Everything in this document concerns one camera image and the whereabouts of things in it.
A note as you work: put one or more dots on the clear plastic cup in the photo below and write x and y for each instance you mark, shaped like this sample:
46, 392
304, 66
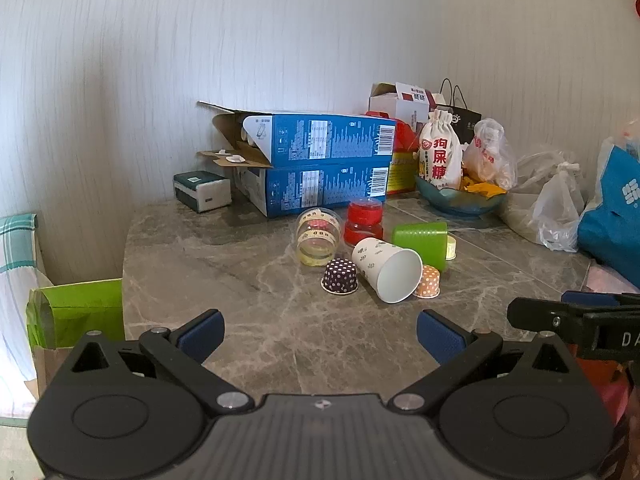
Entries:
317, 237

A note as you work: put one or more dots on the white patterned paper cup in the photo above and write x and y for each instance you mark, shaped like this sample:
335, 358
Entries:
387, 270

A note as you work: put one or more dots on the white red carton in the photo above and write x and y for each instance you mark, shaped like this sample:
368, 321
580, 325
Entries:
400, 101

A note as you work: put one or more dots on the orange polka dot paper cup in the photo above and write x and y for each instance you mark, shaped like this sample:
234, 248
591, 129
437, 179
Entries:
428, 281

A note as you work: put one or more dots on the clear plastic bag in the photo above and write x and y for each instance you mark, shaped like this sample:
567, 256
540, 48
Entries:
550, 200

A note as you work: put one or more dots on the checked cloth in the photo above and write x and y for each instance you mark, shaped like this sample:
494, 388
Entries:
17, 245

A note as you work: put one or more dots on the pale yellow small cup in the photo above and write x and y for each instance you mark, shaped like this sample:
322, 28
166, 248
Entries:
451, 247

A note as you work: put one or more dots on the blue shopping bag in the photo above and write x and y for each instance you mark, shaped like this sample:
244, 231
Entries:
612, 210

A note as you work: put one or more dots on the green plastic cup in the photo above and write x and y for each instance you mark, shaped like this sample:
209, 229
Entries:
422, 244

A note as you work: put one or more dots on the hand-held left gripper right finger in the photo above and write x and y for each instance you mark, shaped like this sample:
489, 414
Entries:
442, 336

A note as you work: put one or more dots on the clear snack bag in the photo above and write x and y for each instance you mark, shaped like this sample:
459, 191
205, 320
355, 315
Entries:
491, 152

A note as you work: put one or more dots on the black paper bag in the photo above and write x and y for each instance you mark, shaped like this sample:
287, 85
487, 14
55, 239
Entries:
465, 120

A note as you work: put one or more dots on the red yellow box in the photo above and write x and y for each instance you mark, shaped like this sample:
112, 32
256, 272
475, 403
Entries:
401, 172

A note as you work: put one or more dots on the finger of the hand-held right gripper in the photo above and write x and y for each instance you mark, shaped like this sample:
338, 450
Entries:
590, 298
542, 313

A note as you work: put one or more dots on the dark polka dot paper cup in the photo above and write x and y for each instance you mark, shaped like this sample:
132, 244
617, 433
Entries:
340, 276

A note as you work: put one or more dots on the small white green box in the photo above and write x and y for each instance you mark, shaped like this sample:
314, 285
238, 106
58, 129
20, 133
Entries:
202, 190

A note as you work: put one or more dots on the yellow snack packet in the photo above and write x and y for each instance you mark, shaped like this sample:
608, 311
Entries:
482, 188

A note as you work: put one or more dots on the green paper bag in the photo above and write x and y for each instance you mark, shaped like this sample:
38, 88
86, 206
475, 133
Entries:
75, 315

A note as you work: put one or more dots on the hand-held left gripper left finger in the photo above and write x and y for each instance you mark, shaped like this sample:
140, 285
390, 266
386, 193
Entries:
202, 336

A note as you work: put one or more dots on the pink cloth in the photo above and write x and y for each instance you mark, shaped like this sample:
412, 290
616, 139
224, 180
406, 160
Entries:
612, 280

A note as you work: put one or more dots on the red plastic bag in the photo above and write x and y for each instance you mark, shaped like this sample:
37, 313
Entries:
402, 135

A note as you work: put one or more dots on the open blue cardboard box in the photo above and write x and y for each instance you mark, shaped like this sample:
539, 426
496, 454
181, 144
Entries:
320, 140

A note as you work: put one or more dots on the blue green bowl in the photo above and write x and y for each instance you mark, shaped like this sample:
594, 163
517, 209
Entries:
460, 201

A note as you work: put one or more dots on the red plastic cup stack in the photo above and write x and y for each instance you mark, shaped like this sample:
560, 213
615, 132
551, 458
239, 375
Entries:
363, 222

